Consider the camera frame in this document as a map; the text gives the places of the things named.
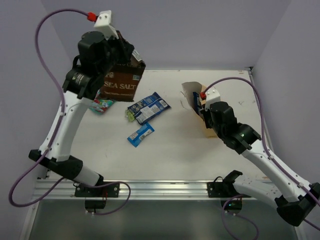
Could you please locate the black snack bag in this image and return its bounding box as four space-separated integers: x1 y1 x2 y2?
96 30 147 103

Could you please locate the brown paper bag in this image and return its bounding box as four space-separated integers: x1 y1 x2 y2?
181 81 218 139

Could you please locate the teal snack packet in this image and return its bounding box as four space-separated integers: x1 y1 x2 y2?
88 98 115 115

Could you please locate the blue kettle chips bag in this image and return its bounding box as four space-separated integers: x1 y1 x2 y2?
127 92 171 126

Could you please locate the green snack packet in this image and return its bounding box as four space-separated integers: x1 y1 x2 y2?
125 109 135 122

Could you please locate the dark blue snack packet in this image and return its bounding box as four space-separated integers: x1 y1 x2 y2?
192 91 202 115

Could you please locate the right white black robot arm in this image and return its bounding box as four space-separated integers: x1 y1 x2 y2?
201 101 320 227

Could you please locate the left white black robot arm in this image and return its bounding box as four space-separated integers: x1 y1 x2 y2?
28 31 134 197

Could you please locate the right black controller box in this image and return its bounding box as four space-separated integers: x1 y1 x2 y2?
220 199 243 212

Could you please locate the black controller box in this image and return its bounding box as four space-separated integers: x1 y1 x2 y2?
84 199 107 211
220 199 243 212

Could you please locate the left black controller box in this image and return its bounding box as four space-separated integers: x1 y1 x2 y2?
84 199 107 211

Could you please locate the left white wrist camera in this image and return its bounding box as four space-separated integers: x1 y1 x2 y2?
94 10 119 39

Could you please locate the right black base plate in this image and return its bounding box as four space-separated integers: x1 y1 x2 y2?
206 176 239 198

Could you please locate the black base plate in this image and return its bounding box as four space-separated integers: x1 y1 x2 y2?
74 182 120 198
206 176 239 198

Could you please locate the aluminium mounting rail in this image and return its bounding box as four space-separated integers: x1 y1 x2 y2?
32 179 273 201

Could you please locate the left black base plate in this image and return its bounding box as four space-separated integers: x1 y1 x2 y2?
74 182 120 198

